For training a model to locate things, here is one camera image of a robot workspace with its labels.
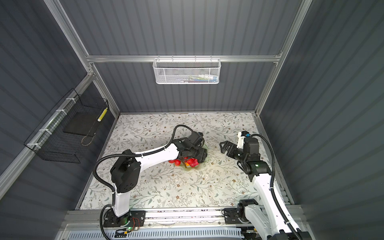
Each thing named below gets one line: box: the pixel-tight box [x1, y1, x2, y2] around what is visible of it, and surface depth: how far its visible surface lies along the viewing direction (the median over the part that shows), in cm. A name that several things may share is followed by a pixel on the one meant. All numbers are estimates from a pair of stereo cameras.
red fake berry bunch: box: [168, 156, 199, 168], surface depth 86 cm
